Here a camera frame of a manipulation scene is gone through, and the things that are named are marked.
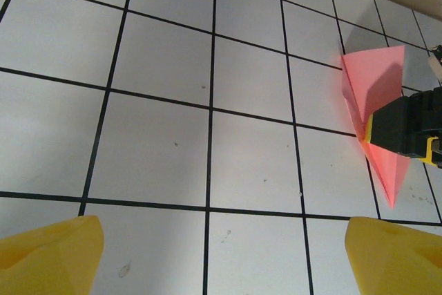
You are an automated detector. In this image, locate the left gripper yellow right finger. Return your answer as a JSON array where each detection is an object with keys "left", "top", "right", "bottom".
[{"left": 345, "top": 217, "right": 442, "bottom": 295}]

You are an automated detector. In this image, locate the pink paper sheet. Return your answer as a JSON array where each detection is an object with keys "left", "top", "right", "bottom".
[{"left": 340, "top": 45, "right": 414, "bottom": 210}]

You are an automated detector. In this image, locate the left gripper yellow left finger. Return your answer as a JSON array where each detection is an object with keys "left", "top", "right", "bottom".
[{"left": 0, "top": 215, "right": 105, "bottom": 295}]

